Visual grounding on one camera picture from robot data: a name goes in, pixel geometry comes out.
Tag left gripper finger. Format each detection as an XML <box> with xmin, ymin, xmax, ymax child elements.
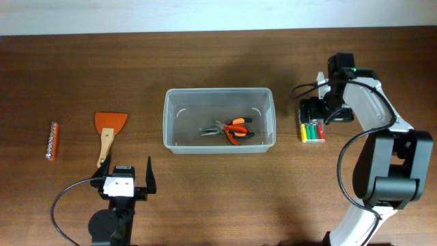
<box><xmin>92</xmin><ymin>154</ymin><xmax>111</xmax><ymax>178</ymax></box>
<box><xmin>145</xmin><ymin>156</ymin><xmax>157</xmax><ymax>194</ymax></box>

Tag clear screwdriver set case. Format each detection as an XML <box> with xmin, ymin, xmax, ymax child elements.
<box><xmin>298</xmin><ymin>109</ymin><xmax>326</xmax><ymax>144</ymax></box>

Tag orange-black long nose pliers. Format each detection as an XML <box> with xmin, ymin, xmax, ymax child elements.
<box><xmin>200</xmin><ymin>118</ymin><xmax>255</xmax><ymax>146</ymax></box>

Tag small red-handled pliers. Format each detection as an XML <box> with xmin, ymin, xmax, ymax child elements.
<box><xmin>216</xmin><ymin>118</ymin><xmax>255</xmax><ymax>146</ymax></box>

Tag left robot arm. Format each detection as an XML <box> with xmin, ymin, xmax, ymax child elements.
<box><xmin>88</xmin><ymin>156</ymin><xmax>156</xmax><ymax>245</ymax></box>

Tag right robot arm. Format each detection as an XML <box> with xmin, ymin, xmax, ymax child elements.
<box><xmin>298</xmin><ymin>53</ymin><xmax>434</xmax><ymax>245</ymax></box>

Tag clear plastic container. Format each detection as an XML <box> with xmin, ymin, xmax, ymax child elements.
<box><xmin>163</xmin><ymin>87</ymin><xmax>277</xmax><ymax>154</ymax></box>

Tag orange socket bit holder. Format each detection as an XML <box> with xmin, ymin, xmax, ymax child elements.
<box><xmin>45</xmin><ymin>122</ymin><xmax>59</xmax><ymax>161</ymax></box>

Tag left black cable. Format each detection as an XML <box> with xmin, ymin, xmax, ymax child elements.
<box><xmin>50</xmin><ymin>177</ymin><xmax>105</xmax><ymax>246</ymax></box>

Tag black cable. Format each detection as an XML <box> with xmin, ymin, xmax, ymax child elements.
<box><xmin>288</xmin><ymin>79</ymin><xmax>399</xmax><ymax>246</ymax></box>
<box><xmin>50</xmin><ymin>177</ymin><xmax>105</xmax><ymax>246</ymax></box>

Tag right black cable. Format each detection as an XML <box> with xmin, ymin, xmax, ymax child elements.
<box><xmin>288</xmin><ymin>79</ymin><xmax>399</xmax><ymax>246</ymax></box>

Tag orange scraper wooden handle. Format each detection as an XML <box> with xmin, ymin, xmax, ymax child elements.
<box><xmin>94</xmin><ymin>112</ymin><xmax>128</xmax><ymax>167</ymax></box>

